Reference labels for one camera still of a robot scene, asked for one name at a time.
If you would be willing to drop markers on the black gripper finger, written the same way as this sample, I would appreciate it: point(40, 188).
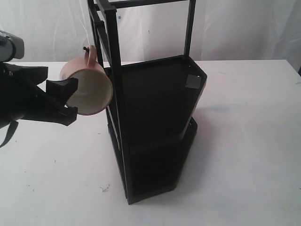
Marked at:
point(57, 113)
point(61, 91)

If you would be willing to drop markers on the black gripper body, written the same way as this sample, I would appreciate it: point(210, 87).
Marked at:
point(18, 85)

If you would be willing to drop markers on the grey square sticker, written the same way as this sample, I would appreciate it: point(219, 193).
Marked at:
point(193, 81)

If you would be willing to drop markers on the black metal shelf rack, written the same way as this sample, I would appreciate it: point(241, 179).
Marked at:
point(150, 118)

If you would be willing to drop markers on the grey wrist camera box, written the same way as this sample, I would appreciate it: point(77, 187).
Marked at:
point(11, 47)

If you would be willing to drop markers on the pink ceramic mug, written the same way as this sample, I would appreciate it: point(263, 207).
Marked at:
point(95, 89)

